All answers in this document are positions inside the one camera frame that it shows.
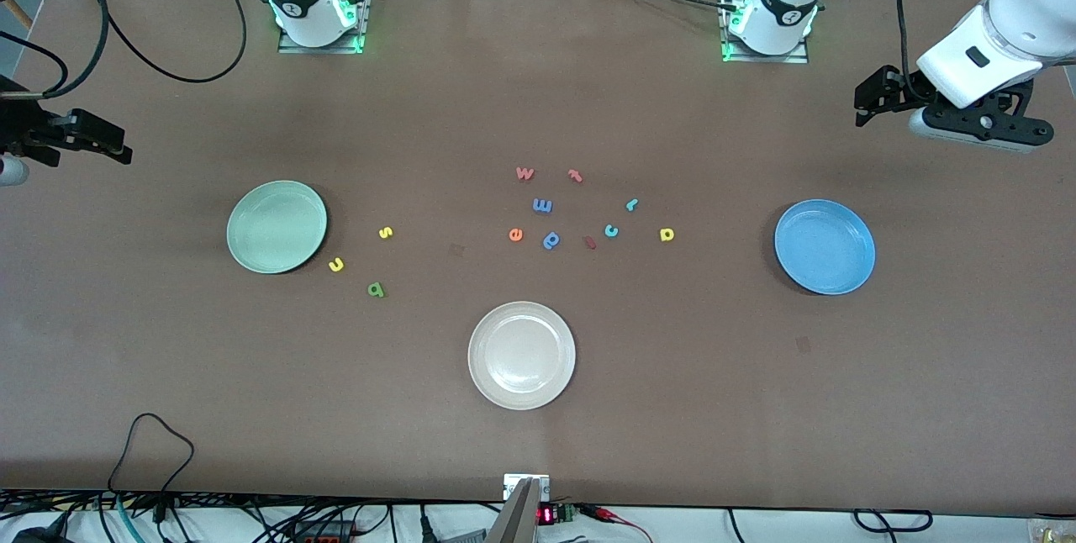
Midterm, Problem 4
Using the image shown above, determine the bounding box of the blue plate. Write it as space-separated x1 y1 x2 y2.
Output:
773 198 877 296

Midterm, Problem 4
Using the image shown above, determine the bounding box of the green plate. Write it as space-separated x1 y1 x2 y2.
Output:
226 180 329 275

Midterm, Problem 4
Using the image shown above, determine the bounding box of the cream white plate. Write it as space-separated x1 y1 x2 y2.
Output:
467 301 578 411

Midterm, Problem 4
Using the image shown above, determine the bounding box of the white mounting plate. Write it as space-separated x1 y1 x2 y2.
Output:
503 473 551 500

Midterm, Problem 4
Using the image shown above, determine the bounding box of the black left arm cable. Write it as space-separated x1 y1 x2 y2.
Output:
895 0 936 103

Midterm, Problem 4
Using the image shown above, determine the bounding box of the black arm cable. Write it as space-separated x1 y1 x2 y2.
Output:
0 0 249 100
895 0 936 103

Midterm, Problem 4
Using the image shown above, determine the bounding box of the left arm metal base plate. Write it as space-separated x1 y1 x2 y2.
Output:
719 0 810 65

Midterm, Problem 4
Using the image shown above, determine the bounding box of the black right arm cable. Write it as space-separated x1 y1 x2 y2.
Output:
0 0 249 100

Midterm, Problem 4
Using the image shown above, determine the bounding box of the black looped cable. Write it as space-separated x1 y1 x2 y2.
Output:
108 413 196 523

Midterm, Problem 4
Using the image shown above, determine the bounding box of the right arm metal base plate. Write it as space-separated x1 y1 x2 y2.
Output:
277 0 372 55

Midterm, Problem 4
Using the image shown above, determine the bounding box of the black coiled cable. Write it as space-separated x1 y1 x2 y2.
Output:
853 509 934 533

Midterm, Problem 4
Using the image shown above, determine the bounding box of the red clip wire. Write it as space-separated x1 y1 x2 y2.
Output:
584 506 653 543

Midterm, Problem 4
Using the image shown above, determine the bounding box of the grey camera mount arm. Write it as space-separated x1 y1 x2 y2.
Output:
486 477 543 543

